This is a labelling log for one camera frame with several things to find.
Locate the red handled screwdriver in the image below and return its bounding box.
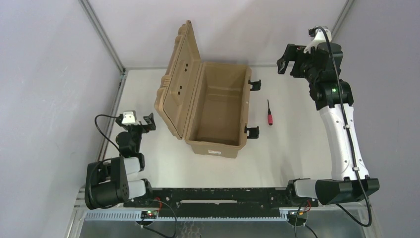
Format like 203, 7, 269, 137
267, 100, 273, 125

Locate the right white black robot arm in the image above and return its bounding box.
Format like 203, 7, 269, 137
277, 43, 380, 205

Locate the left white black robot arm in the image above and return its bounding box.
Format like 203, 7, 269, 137
84, 111, 156, 210

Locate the upper black bin latch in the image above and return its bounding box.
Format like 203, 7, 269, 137
248, 80, 262, 91

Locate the black bin latch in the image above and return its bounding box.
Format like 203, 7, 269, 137
248, 80, 262, 91
244, 126, 260, 139

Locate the tan plastic storage bin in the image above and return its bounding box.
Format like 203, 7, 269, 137
154, 20, 252, 158

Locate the lower black bin latch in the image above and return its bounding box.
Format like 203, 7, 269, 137
244, 126, 260, 139

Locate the left controller board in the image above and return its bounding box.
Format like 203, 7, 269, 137
141, 210, 158, 220

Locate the controller board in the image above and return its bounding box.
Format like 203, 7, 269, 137
287, 211, 309, 227
141, 210, 158, 220

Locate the right controller board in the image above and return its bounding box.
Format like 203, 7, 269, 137
287, 211, 309, 227

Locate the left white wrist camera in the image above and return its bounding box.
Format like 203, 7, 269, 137
121, 111, 137, 125

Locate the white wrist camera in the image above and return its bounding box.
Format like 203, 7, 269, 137
121, 111, 137, 125
303, 26, 332, 54

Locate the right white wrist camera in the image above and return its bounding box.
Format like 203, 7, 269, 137
303, 26, 332, 54

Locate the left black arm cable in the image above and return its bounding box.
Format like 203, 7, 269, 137
94, 114, 123, 155

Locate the black mounting base rail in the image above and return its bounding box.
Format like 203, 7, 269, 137
123, 187, 305, 217

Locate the perforated metal cable tray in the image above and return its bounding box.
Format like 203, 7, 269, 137
85, 210, 288, 222

